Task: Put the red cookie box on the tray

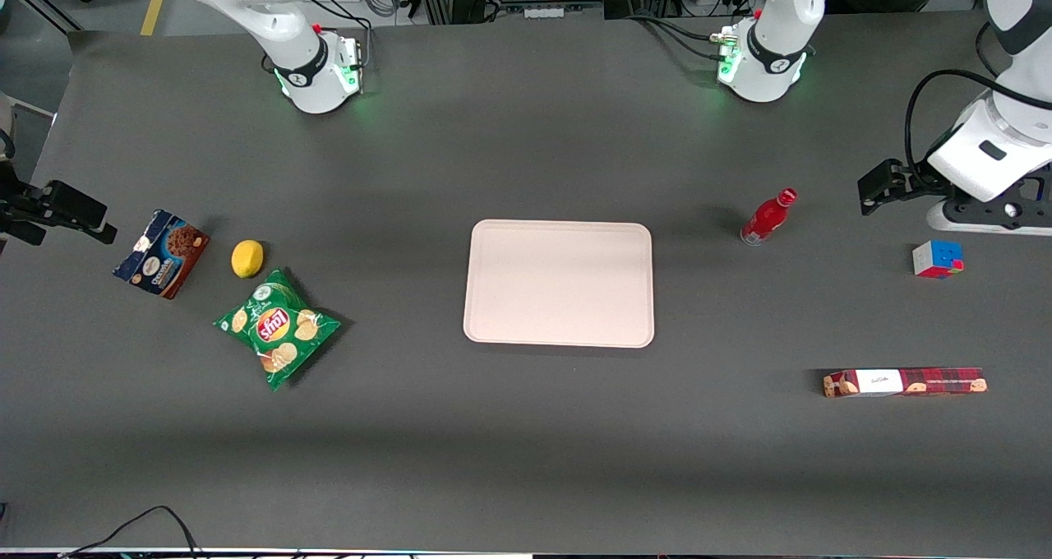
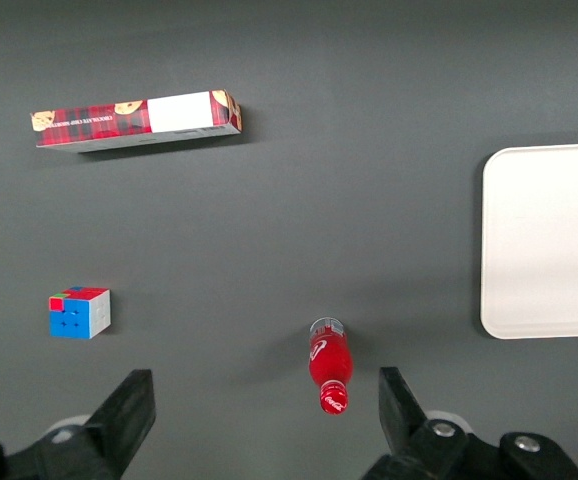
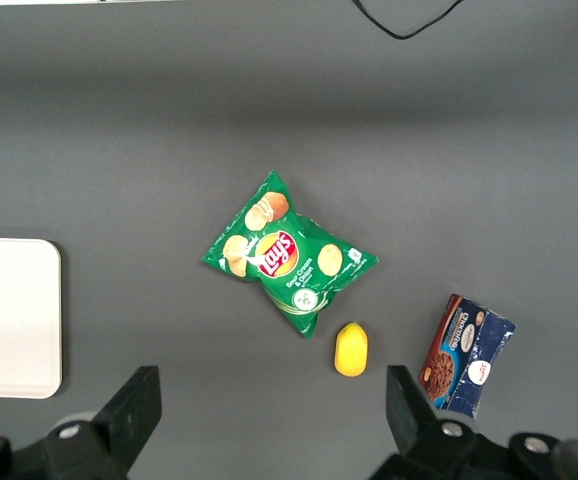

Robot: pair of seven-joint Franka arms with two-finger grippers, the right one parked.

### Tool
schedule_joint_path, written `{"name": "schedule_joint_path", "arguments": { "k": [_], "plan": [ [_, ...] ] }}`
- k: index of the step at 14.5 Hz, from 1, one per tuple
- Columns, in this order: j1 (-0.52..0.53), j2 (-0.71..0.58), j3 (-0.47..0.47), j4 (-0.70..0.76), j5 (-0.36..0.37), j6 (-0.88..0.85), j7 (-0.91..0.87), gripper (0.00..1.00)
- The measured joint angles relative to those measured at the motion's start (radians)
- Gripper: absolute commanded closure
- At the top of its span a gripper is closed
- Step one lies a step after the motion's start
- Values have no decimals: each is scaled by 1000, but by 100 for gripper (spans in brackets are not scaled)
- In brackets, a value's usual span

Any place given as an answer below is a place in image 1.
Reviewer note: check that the long red tartan cookie box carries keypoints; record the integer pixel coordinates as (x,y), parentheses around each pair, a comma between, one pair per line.
(904,382)

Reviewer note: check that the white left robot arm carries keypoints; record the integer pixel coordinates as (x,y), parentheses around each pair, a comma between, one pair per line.
(772,49)

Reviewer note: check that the blue brown cookie box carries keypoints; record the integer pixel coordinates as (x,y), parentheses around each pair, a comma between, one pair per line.
(164,255)

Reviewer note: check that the pale pink plastic tray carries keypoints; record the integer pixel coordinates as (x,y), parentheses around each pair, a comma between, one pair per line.
(559,284)

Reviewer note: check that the colourful puzzle cube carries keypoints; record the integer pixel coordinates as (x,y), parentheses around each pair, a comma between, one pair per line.
(937,259)

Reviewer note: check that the red drink bottle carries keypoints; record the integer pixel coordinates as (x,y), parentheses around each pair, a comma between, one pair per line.
(764,220)

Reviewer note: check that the yellow lemon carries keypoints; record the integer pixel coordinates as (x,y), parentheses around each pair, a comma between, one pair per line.
(247,259)

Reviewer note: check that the black stand leg with caster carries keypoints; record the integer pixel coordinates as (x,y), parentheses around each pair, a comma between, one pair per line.
(41,4)

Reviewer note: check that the green chips bag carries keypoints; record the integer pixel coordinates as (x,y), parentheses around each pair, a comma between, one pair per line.
(275,329)

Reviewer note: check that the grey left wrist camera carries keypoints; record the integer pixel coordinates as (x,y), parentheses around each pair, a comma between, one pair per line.
(986,218)

